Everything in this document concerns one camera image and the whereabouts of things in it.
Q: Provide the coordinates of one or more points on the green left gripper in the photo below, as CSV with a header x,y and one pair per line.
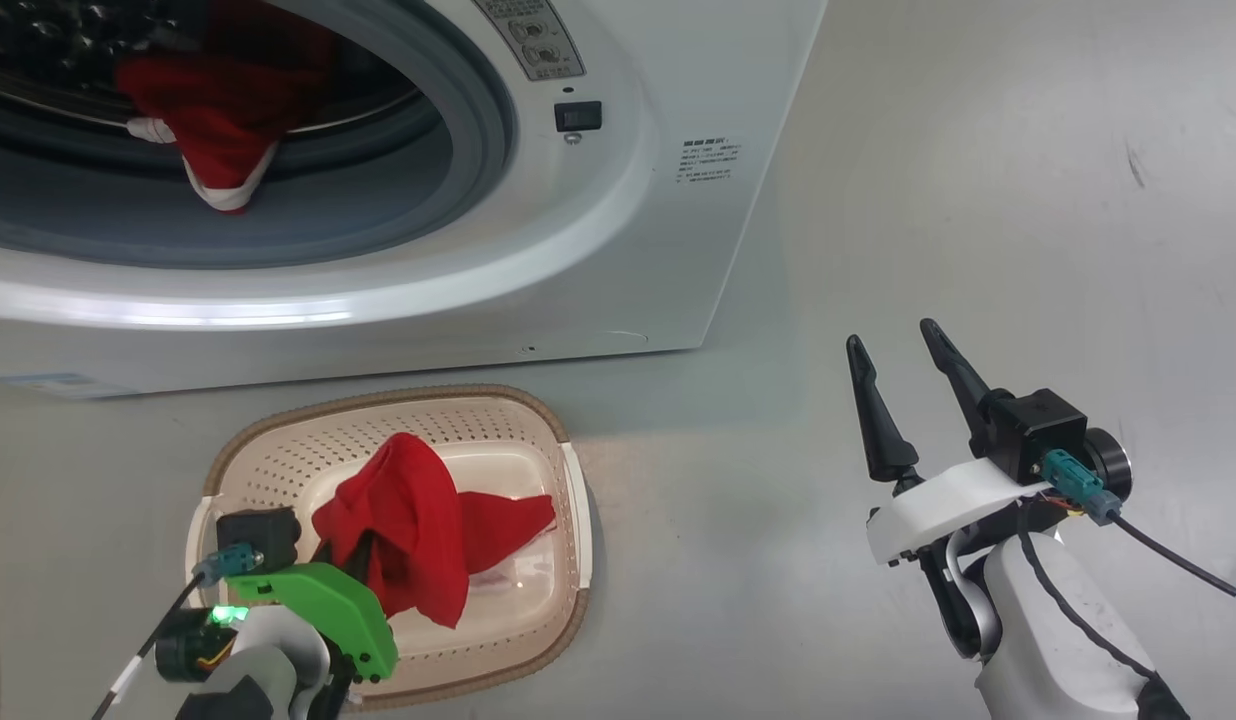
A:
x,y
328,600

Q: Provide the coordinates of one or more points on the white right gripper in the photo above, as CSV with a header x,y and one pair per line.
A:
x,y
948,505

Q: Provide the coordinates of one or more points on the red garment with white trim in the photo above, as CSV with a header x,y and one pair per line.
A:
x,y
228,110

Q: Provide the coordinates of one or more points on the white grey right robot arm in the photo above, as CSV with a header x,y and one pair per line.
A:
x,y
1038,620

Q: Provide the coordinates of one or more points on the cream perforated laundry basket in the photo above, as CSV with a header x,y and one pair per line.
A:
x,y
518,450

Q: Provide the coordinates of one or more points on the white washing machine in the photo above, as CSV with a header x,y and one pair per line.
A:
x,y
628,250

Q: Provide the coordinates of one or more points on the black door lock slot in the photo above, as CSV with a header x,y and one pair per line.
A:
x,y
578,116

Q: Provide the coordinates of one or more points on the grey instruction sticker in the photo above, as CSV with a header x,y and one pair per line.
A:
x,y
538,40

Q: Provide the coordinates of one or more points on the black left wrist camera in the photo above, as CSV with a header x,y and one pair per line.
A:
x,y
263,535

